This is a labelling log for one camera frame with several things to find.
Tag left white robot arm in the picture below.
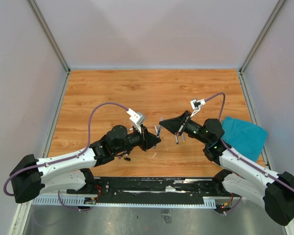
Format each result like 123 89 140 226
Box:
10 125 161 204

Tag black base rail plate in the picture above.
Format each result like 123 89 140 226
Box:
95 177 230 199

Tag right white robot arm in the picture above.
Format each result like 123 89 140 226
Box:
159 111 294 226

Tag grey slotted cable duct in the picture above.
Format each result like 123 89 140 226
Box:
31 195 217 209

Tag left aluminium frame post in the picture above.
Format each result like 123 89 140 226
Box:
26 0 71 74

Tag right aluminium frame post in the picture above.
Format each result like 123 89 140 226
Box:
239 0 289 74

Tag purple cable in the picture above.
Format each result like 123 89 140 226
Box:
3 102 129 212
204 92 294 200

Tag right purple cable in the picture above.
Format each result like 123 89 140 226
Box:
204 92 294 200

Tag teal barrel gel pen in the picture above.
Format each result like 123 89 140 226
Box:
156 125 161 138

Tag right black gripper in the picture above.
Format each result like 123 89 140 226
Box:
159 111 210 145

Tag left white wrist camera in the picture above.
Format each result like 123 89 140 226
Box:
126 108 146 132

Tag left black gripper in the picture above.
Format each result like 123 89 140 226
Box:
114 124 162 154

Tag aluminium frame post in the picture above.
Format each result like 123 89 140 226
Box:
239 0 289 74
26 0 71 74

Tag teal cloth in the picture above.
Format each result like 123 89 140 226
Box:
221 116 268 162

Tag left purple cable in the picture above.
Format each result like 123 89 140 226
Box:
3 102 129 212

